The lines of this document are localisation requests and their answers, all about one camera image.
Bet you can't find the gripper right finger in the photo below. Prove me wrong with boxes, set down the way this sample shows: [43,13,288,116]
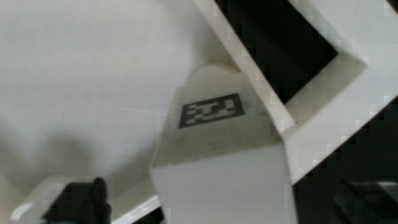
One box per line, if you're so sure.
[330,180,398,224]

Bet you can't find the white obstacle fence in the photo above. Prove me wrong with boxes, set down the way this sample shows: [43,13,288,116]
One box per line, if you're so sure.
[282,0,398,186]

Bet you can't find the white leg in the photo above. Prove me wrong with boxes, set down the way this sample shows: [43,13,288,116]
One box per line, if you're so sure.
[151,64,298,224]

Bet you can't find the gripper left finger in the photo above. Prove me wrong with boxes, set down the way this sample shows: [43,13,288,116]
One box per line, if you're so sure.
[11,176,114,224]

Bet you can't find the white square tabletop part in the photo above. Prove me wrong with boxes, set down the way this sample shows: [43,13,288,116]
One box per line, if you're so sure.
[0,0,293,224]

